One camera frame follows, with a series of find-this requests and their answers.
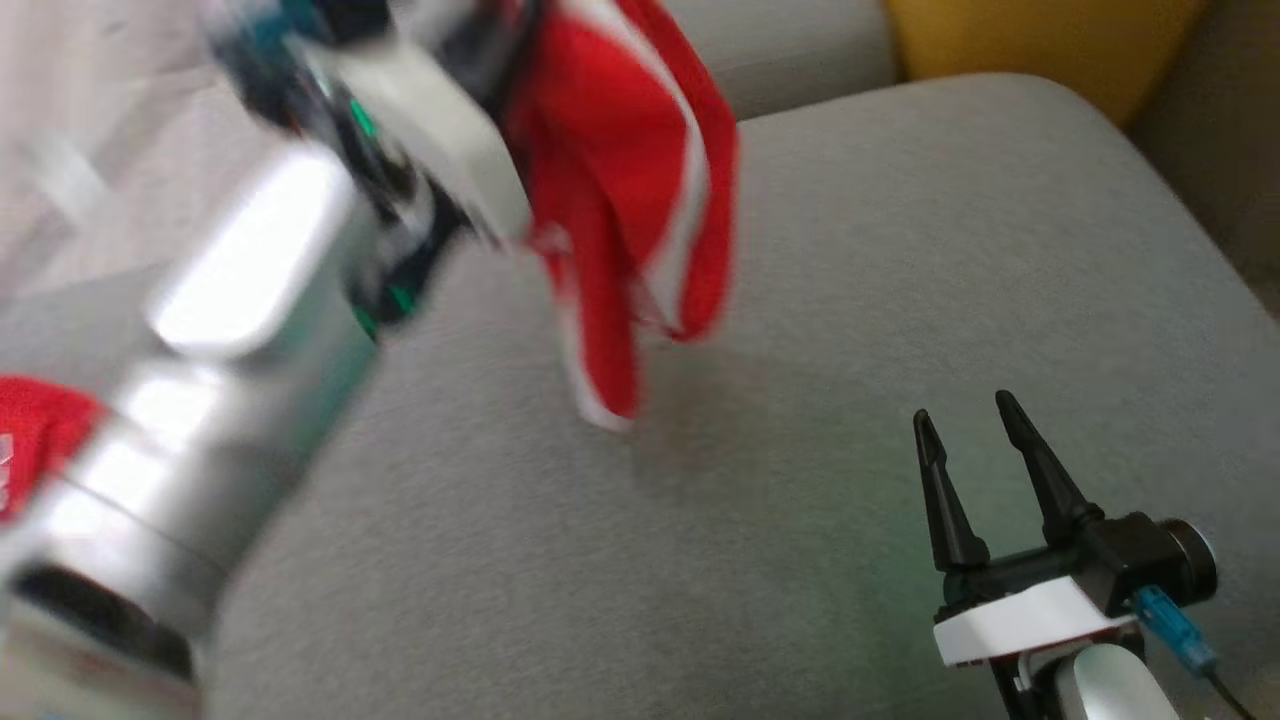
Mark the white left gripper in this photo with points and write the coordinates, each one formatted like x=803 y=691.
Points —
x=440 y=130

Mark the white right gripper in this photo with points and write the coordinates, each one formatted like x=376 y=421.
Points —
x=1030 y=615

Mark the red jersey with white stripes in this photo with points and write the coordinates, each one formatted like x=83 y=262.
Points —
x=610 y=150

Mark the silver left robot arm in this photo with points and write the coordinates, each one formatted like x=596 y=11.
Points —
x=230 y=400

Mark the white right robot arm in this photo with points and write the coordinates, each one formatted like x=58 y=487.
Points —
x=1110 y=690

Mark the large grey sofa seat cushion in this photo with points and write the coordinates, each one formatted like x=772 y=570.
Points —
x=800 y=350

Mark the wide yellow sofa backrest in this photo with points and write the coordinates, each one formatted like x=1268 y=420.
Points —
x=1050 y=40

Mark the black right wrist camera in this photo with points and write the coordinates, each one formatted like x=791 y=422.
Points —
x=1140 y=555

